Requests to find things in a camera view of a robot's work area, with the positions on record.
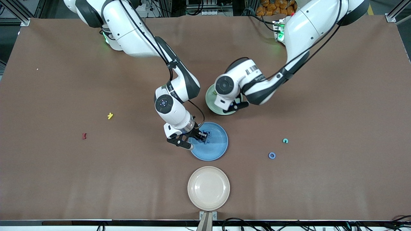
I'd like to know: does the blue plate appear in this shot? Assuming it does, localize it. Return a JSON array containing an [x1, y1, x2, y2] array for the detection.
[[190, 122, 229, 161]]

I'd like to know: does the light green plate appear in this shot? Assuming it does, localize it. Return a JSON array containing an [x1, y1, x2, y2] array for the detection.
[[205, 84, 243, 116]]

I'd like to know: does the beige plate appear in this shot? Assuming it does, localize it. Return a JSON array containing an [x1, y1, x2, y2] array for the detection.
[[187, 166, 231, 211]]

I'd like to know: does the brown table cover sheet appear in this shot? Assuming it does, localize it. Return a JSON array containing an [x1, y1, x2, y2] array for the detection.
[[0, 14, 411, 222]]

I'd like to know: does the dark equipment rack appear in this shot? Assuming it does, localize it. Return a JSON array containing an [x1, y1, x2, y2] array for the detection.
[[186, 0, 234, 17]]

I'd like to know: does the orange bags pile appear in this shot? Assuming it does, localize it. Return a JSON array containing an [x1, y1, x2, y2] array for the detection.
[[256, 0, 297, 16]]

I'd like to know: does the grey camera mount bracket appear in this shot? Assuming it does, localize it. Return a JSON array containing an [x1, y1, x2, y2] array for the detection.
[[199, 211, 217, 231]]

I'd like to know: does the black cable bundle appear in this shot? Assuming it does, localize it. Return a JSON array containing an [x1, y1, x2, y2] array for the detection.
[[222, 216, 411, 231]]

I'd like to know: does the black table edge rail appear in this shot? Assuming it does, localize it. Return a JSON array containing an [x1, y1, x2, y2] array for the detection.
[[0, 219, 411, 227]]

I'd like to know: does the aluminium frame profile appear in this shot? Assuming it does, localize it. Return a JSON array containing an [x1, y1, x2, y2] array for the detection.
[[0, 0, 31, 26], [385, 0, 411, 23]]

